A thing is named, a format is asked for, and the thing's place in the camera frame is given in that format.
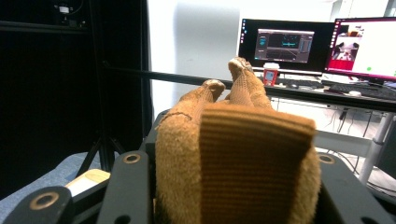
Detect black curtain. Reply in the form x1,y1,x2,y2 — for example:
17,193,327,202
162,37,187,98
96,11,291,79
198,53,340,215
0,0,153,200

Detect black desk with white frame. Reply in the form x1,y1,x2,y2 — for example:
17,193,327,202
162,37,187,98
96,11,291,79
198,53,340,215
102,60,396,186

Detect hanging black desk cables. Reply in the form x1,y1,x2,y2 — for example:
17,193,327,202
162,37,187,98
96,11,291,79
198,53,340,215
325,105,386,135

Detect tan suede boot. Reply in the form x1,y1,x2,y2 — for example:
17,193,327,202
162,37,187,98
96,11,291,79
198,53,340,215
154,56,321,224

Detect red paper cup white lid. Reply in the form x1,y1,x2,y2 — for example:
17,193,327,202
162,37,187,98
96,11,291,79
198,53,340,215
262,62,280,87

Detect small camera on stand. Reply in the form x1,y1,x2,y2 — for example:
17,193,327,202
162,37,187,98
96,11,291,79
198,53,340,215
54,0,88,28

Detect black tripod stand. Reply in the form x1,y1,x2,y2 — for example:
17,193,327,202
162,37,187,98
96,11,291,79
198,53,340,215
76,0,127,179

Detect black monitor bright screen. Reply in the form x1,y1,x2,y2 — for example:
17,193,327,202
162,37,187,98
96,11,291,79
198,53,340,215
325,17,396,82

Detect black monitor dark screen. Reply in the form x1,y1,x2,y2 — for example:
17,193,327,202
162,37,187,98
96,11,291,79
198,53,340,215
237,18,335,76

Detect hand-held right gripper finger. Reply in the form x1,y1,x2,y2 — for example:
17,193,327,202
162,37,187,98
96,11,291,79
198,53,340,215
139,109,171,153

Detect black keyboard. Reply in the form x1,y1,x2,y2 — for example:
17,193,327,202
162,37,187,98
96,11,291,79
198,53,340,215
275,77,325,91
328,83,396,101

